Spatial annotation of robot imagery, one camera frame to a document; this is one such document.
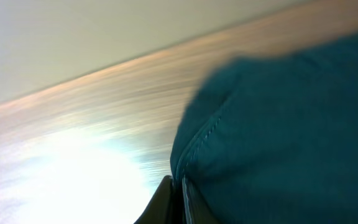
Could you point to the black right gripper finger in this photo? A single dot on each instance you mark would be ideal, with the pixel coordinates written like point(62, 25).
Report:
point(165, 206)

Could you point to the black shorts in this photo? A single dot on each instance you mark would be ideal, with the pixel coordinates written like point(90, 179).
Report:
point(275, 140)

